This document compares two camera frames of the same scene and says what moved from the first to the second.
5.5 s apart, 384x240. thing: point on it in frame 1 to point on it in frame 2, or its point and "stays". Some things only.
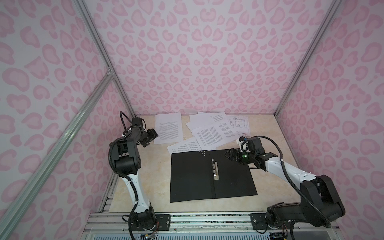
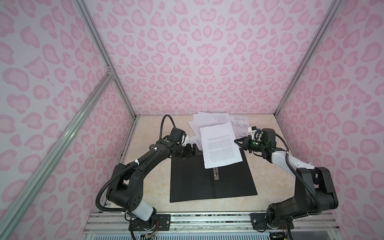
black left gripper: (152, 134) to (189, 152)
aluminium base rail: (118, 223) stays
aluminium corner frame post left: (103, 53) stays
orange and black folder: (200, 175) stays
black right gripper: (231, 156) to (246, 144)
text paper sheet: (168, 127) to (219, 146)
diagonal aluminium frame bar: (107, 77) stays
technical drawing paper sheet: (240, 124) stays
